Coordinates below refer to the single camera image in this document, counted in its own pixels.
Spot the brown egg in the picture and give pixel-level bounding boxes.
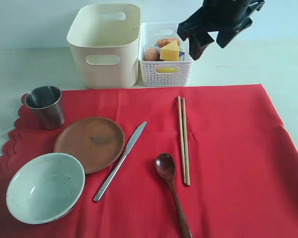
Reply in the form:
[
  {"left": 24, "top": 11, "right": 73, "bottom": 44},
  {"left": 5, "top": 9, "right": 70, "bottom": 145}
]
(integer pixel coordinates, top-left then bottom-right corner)
[{"left": 144, "top": 48, "right": 159, "bottom": 61}]

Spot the stainless steel table knife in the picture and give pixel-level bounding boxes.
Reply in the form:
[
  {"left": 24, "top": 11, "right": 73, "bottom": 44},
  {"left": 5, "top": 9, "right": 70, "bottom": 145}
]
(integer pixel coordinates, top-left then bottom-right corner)
[{"left": 93, "top": 121, "right": 147, "bottom": 202}]

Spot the dark wooden spoon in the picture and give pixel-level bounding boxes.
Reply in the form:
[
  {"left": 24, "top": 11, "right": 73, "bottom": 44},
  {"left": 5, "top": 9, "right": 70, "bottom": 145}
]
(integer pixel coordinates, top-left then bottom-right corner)
[{"left": 155, "top": 153, "right": 192, "bottom": 238}]

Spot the wooden chopstick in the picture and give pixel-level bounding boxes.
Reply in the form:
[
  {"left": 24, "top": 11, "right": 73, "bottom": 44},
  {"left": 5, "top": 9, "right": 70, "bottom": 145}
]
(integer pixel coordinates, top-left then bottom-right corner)
[
  {"left": 177, "top": 96, "right": 187, "bottom": 185},
  {"left": 182, "top": 98, "right": 190, "bottom": 186}
]

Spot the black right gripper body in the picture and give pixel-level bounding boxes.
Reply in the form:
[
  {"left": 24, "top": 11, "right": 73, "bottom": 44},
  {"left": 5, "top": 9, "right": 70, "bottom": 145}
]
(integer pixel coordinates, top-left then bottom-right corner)
[{"left": 186, "top": 0, "right": 265, "bottom": 32}]

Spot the yellow lemon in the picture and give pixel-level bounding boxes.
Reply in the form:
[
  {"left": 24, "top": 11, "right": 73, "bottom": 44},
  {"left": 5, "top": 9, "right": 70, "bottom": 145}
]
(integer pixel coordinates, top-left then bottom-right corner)
[{"left": 156, "top": 67, "right": 178, "bottom": 73}]

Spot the cream plastic bin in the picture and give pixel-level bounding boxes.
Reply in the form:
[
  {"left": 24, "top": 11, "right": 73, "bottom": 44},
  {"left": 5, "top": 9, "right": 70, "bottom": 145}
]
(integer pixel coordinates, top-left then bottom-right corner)
[{"left": 67, "top": 3, "right": 141, "bottom": 88}]

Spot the yellow cheese wedge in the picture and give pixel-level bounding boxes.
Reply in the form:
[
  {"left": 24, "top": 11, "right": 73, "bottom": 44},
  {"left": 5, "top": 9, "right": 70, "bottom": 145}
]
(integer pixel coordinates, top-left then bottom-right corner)
[{"left": 160, "top": 40, "right": 179, "bottom": 61}]

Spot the fried chicken piece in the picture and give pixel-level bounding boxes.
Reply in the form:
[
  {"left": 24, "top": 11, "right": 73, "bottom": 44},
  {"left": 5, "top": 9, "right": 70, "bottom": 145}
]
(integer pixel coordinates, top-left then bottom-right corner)
[{"left": 156, "top": 38, "right": 180, "bottom": 48}]

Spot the brown wooden plate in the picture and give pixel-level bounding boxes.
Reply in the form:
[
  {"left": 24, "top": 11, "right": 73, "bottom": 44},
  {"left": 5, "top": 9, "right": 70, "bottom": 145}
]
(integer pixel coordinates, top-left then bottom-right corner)
[{"left": 54, "top": 117, "right": 125, "bottom": 174}]

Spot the white perforated plastic basket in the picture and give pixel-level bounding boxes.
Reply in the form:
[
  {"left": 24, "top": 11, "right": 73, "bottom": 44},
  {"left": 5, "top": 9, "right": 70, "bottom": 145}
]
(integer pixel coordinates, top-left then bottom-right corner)
[{"left": 138, "top": 22, "right": 193, "bottom": 87}]

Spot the stainless steel cup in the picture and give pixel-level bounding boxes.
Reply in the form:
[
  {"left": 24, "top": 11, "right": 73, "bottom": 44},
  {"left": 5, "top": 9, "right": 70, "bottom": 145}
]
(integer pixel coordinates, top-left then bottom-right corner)
[{"left": 24, "top": 85, "right": 66, "bottom": 130}]

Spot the pale green ceramic bowl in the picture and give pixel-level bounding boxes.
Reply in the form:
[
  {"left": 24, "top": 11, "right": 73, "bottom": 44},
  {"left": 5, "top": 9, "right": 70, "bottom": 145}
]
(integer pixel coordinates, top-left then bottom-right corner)
[{"left": 6, "top": 153, "right": 85, "bottom": 225}]

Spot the small milk carton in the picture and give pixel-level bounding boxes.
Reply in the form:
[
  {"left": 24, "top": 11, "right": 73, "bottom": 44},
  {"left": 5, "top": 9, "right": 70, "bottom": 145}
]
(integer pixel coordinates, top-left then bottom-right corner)
[{"left": 178, "top": 51, "right": 185, "bottom": 61}]

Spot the red tablecloth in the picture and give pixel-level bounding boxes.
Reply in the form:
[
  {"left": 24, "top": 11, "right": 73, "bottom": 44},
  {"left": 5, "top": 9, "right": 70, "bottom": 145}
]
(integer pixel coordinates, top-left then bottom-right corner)
[{"left": 0, "top": 85, "right": 298, "bottom": 238}]

